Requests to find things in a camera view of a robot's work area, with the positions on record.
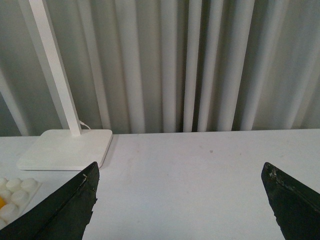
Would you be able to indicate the grey pleated curtain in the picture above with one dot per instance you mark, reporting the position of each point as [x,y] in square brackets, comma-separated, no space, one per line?
[165,66]

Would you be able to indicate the white studded base plate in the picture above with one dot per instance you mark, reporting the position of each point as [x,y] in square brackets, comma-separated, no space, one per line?
[17,194]

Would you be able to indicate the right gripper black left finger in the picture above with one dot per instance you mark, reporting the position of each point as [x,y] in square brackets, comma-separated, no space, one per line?
[63,215]

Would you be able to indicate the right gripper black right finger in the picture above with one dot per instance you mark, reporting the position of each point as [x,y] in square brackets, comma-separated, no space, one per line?
[296,206]

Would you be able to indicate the white desk lamp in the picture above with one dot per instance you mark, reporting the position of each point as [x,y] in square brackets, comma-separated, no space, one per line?
[70,149]

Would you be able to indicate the yellow two-stud toy block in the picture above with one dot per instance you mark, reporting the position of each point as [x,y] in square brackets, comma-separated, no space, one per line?
[2,202]

